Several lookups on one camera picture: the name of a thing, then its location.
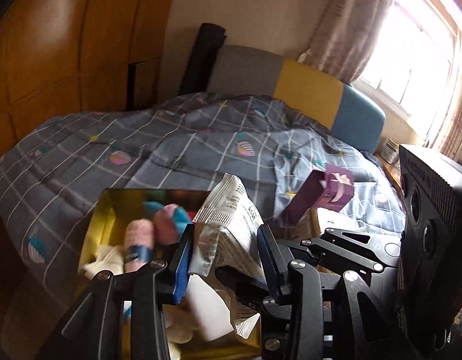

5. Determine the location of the white knit glove blue cuff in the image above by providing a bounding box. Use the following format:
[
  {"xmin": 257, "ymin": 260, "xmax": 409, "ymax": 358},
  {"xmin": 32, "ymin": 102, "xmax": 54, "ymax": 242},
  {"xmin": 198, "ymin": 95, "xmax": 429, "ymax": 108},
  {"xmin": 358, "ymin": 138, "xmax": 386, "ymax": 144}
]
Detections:
[{"xmin": 81, "ymin": 244, "xmax": 125, "ymax": 280}]

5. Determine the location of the pink plush piece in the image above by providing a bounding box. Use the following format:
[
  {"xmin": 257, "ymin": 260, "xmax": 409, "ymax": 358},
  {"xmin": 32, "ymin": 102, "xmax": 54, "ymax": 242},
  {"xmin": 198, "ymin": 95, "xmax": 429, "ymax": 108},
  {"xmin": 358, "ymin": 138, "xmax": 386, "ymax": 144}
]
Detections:
[{"xmin": 149, "ymin": 202, "xmax": 182, "ymax": 245}]

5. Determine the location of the blue plush toy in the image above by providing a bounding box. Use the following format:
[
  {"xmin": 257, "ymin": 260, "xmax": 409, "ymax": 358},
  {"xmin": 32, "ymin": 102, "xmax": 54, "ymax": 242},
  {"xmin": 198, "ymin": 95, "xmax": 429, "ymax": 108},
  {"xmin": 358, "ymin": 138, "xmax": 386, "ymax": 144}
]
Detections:
[{"xmin": 142, "ymin": 202, "xmax": 192, "ymax": 238}]

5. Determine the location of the pink rolled towel blue band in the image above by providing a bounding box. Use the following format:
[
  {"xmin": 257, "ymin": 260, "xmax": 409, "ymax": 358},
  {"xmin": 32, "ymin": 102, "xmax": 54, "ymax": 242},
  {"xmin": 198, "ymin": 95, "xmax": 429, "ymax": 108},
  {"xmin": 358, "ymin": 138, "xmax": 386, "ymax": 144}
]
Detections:
[{"xmin": 124, "ymin": 219, "xmax": 155, "ymax": 273}]

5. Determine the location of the gold storage box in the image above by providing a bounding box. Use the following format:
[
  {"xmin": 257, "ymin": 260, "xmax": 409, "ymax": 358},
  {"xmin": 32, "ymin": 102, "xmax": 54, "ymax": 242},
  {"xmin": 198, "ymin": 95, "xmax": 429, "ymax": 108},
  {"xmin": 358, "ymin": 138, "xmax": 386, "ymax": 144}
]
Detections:
[{"xmin": 77, "ymin": 187, "xmax": 263, "ymax": 360}]

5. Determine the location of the purple carton box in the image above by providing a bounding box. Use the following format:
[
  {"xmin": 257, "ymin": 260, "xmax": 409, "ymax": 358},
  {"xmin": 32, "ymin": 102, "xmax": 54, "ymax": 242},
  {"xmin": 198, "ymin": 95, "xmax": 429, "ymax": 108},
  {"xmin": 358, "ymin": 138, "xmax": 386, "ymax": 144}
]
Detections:
[{"xmin": 283, "ymin": 163, "xmax": 355, "ymax": 225}]

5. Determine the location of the grey patterned bed quilt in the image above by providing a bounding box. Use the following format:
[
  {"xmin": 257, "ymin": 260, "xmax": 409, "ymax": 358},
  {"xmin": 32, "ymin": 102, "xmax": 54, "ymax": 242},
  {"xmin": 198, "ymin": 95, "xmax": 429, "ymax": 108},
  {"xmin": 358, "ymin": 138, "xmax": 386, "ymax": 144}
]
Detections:
[{"xmin": 0, "ymin": 93, "xmax": 406, "ymax": 306}]

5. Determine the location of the grey yellow blue headboard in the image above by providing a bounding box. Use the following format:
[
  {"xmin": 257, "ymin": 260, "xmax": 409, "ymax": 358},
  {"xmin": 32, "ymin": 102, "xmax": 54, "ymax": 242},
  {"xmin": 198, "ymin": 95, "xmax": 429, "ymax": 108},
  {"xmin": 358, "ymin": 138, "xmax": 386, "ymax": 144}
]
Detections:
[{"xmin": 207, "ymin": 45, "xmax": 386, "ymax": 154}]

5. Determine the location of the black rolled mat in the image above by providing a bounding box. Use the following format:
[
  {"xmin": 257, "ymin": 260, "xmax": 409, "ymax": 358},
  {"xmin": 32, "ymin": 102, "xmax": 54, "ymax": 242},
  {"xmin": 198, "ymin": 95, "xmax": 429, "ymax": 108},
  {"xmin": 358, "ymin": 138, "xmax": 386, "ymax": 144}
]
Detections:
[{"xmin": 178, "ymin": 23, "xmax": 226, "ymax": 95}]

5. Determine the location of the pink beige curtain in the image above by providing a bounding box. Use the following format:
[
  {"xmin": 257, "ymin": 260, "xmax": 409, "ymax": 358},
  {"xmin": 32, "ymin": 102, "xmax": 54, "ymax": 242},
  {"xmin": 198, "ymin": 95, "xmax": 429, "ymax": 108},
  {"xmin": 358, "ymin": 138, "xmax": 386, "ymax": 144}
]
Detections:
[{"xmin": 298, "ymin": 0, "xmax": 393, "ymax": 84}]

